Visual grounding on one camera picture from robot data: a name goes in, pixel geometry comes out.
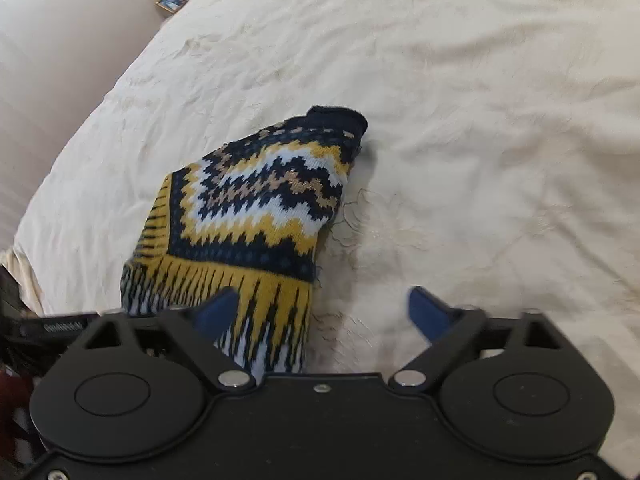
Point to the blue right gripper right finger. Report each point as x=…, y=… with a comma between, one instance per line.
x=432, y=317

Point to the framed picture on shelf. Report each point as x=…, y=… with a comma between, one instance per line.
x=171, y=6

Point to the cream bedspread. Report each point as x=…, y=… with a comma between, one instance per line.
x=500, y=168

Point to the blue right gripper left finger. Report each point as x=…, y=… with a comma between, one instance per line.
x=214, y=317

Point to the patterned knit sweater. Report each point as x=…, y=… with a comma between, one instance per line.
x=249, y=216

